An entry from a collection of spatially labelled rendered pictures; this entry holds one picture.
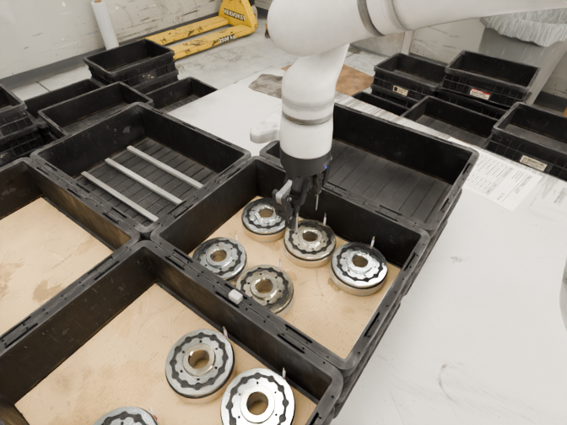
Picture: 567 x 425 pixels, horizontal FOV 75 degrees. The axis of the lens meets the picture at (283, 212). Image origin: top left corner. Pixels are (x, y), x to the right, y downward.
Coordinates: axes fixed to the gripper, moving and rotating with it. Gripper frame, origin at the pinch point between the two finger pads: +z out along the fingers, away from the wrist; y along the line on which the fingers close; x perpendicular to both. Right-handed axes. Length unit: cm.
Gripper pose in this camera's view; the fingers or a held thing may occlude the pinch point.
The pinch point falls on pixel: (301, 212)
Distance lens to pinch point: 63.6
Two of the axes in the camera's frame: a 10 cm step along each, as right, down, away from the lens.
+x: -8.1, -4.2, 4.2
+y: 5.9, -5.7, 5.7
